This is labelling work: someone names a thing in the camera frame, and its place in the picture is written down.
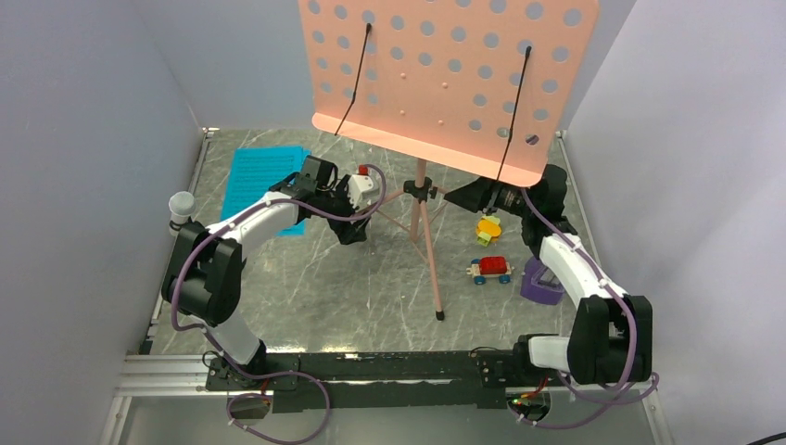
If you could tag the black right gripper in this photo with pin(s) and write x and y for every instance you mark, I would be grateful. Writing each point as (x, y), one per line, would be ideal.
(478, 196)

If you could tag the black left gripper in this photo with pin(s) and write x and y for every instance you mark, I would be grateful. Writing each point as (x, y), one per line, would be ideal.
(348, 233)

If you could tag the pink music stand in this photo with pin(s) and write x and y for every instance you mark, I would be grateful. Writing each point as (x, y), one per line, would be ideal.
(478, 86)

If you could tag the blue sheet music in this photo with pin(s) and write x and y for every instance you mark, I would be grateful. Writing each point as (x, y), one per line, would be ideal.
(254, 170)

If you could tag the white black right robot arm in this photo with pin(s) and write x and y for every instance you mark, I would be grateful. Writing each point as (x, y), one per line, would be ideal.
(611, 340)

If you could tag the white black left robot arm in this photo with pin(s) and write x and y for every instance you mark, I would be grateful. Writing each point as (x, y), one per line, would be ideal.
(204, 275)

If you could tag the orange yellow toy block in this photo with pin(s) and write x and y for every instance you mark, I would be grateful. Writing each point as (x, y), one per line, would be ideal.
(488, 230)

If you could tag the red wooden toy car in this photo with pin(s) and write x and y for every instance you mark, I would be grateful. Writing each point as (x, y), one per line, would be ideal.
(490, 268)

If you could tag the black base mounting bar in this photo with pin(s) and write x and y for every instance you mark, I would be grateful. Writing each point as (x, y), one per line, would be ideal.
(484, 378)

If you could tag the grey microphone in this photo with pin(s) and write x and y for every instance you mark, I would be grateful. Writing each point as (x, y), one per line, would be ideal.
(183, 207)

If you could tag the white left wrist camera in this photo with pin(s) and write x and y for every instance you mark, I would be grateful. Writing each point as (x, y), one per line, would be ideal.
(362, 189)

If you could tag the aluminium frame rail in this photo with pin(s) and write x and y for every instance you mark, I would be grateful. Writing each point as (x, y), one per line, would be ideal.
(163, 399)

